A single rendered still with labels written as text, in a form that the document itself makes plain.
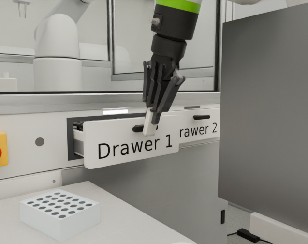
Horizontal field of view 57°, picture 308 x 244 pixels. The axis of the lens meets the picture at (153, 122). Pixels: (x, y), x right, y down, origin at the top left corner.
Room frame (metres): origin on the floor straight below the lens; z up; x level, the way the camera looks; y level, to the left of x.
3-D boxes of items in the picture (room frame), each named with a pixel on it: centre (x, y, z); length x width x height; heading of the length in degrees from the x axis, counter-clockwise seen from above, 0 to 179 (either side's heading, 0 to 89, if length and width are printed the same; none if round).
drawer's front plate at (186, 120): (1.00, -0.14, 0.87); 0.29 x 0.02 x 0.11; 129
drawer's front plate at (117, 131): (0.73, 0.04, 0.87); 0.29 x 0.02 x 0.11; 129
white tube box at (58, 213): (0.49, 0.17, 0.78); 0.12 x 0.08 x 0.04; 54
